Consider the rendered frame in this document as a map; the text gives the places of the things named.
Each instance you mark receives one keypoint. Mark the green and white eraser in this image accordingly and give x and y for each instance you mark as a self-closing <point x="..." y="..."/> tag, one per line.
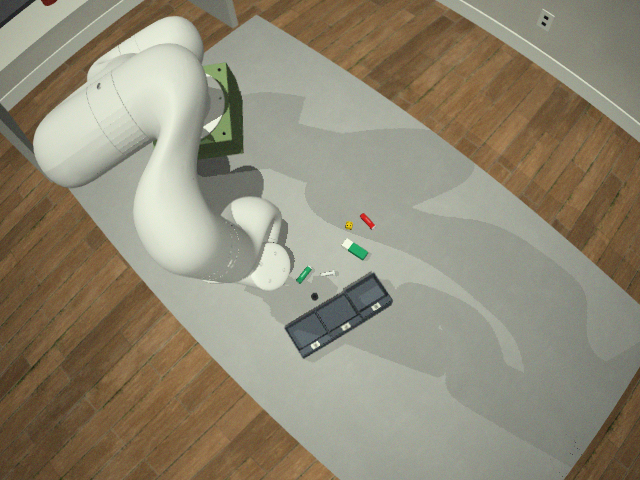
<point x="354" y="249"/>

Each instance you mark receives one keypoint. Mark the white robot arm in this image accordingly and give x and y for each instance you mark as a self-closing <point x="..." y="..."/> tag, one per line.
<point x="162" y="93"/>

